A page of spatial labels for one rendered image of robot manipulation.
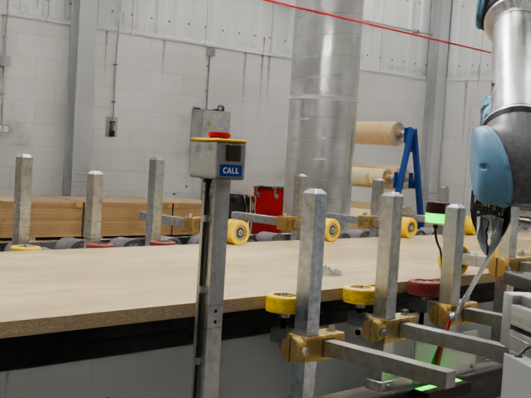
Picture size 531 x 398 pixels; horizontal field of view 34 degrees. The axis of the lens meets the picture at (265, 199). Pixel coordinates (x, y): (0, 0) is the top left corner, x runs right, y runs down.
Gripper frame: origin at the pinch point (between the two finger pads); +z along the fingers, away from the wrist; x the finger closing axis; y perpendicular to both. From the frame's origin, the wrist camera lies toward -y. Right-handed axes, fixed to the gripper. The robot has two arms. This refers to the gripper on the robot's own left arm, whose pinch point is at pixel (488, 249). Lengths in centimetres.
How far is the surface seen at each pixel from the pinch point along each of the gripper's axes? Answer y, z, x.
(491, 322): 0.9, 16.7, 2.2
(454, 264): 1.7, 4.2, -7.2
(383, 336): 27.2, 18.4, -15.5
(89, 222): -10, 5, -120
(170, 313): 64, 13, -47
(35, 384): 85, 25, -61
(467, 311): -1.4, 15.2, -4.0
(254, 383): 34, 32, -42
